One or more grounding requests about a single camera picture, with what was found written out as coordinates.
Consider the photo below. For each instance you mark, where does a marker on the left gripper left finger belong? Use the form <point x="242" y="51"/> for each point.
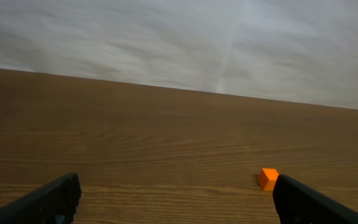
<point x="51" y="199"/>

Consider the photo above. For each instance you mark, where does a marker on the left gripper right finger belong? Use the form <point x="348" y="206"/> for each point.
<point x="303" y="205"/>

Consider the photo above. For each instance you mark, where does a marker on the orange cube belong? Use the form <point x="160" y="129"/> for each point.
<point x="267" y="179"/>

